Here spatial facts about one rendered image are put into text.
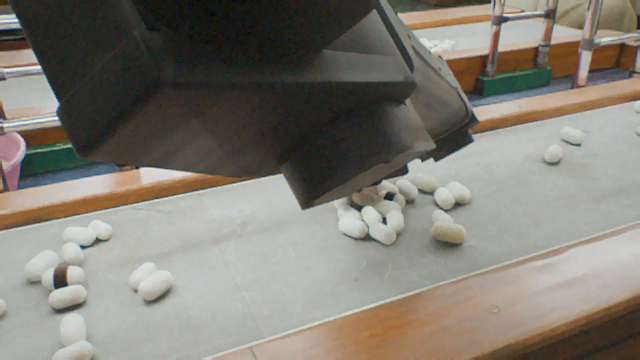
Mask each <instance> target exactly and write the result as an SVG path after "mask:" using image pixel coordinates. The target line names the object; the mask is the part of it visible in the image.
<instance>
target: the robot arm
mask: <svg viewBox="0 0 640 360"><path fill-rule="evenodd" d="M8 2H9V4H10V6H11V8H12V10H13V12H14V14H15V16H16V18H17V21H18V23H19V25H20V27H21V29H22V31H23V33H24V35H25V37H26V39H27V41H28V43H29V45H30V48H31V50H32V52H33V54H34V56H35V58H36V60H37V62H38V65H39V67H40V69H41V71H42V73H44V75H45V77H46V79H47V81H48V83H49V85H50V87H51V89H52V91H53V93H54V95H55V97H56V99H57V101H58V103H59V106H58V108H57V110H56V115H57V117H58V119H59V121H60V123H61V125H62V127H63V129H64V131H65V134H66V136H67V138H68V140H69V142H70V144H71V146H72V148H73V150H74V152H75V154H76V156H77V157H78V158H81V159H85V160H89V161H96V162H104V163H112V164H120V165H128V166H136V167H144V168H152V169H160V170H168V171H177V172H192V173H200V174H208V175H216V176H224V177H232V178H242V177H244V176H245V175H246V176H253V177H260V176H265V175H269V174H276V173H278V172H281V173H282V175H283V176H284V178H285V180H286V182H287V184H288V186H289V188H290V190H291V191H292V193H293V195H294V197H295V199H296V201H297V203H298V205H299V207H300V209H301V210H302V211H304V210H307V209H310V208H313V207H316V206H320V205H323V204H326V203H329V202H332V201H335V200H338V199H342V198H345V197H347V196H349V195H351V194H353V193H355V192H358V193H359V192H361V191H362V190H363V188H368V187H373V186H376V185H378V184H380V183H381V182H382V180H385V179H390V178H394V177H399V176H404V175H406V174H408V173H409V169H408V166H407V164H408V163H410V162H412V161H414V160H415V159H417V160H419V159H420V161H421V163H424V162H426V161H428V160H430V159H433V161H434V163H437V162H439V161H441V160H443V159H445V158H447V157H449V156H451V155H453V154H455V153H457V152H459V151H461V150H462V149H464V148H466V147H467V146H469V145H471V144H472V143H474V142H475V140H474V139H473V137H472V135H473V133H472V132H471V130H470V129H471V128H473V127H474V126H476V125H477V124H479V123H480V121H479V119H478V117H477V116H476V114H475V112H474V110H473V109H472V107H471V105H470V103H469V102H468V100H467V98H466V96H465V95H464V93H463V91H462V89H461V88H460V86H459V84H458V82H457V81H456V79H455V77H454V75H453V74H452V72H451V70H450V68H449V67H448V65H447V63H446V61H445V60H444V59H443V57H442V56H441V55H438V56H435V55H432V54H431V51H430V50H428V49H427V48H426V47H425V46H424V45H423V44H422V42H421V40H420V39H419V38H418V37H417V36H416V35H415V33H414V32H413V31H412V30H411V29H410V28H409V27H408V26H407V24H406V23H405V22H404V21H403V20H402V19H401V18H400V17H399V15H398V12H397V10H396V9H394V10H393V9H392V7H391V6H390V5H389V3H388V2H387V1H386V0H8Z"/></svg>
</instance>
